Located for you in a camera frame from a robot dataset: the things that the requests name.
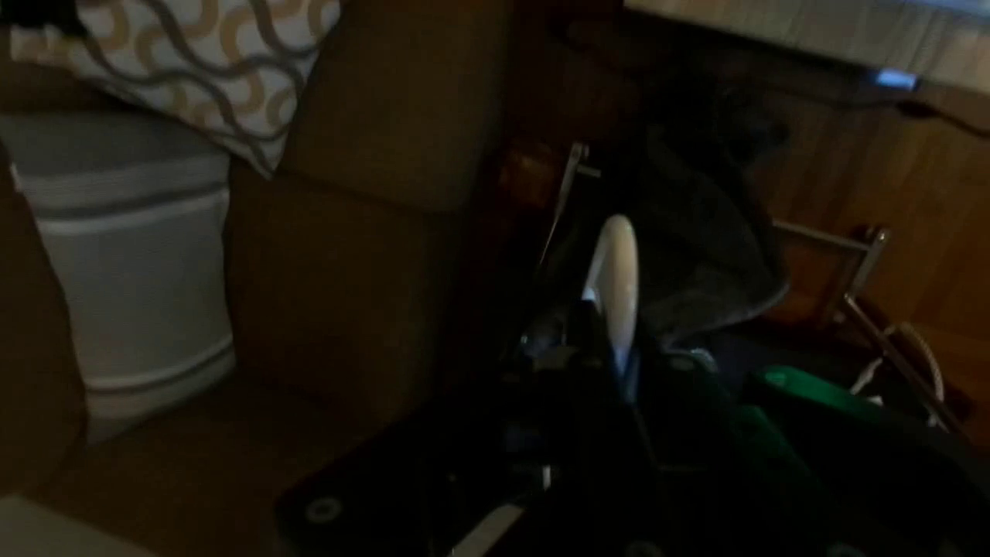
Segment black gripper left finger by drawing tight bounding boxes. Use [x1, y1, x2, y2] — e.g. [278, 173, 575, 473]
[275, 297, 635, 557]

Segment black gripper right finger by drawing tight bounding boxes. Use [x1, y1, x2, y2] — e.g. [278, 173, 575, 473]
[640, 348, 839, 557]

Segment white plate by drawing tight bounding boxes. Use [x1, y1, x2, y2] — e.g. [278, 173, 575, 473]
[579, 210, 644, 409]

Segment green plastic object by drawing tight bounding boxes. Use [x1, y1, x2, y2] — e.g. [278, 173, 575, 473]
[758, 361, 891, 422]

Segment dark grey cloth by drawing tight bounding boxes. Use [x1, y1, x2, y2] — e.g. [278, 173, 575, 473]
[615, 97, 796, 350]

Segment thin metal bar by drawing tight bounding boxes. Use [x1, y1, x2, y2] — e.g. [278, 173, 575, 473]
[531, 139, 604, 274]

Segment brown cardboard box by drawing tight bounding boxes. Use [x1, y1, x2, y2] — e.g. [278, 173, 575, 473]
[224, 0, 519, 426]

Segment small blue lit device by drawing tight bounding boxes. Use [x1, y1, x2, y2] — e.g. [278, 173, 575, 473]
[867, 64, 921, 94]

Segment white plastic waste bin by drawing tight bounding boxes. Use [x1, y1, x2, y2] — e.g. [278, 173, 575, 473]
[0, 108, 242, 446]

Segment patterned white cloth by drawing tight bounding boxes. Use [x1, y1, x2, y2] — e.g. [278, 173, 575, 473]
[6, 0, 347, 178]

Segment white cable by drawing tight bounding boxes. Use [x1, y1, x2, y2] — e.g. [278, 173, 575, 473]
[847, 320, 949, 415]

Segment metal rack base frame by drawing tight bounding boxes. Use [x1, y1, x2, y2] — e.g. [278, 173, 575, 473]
[771, 217, 978, 437]

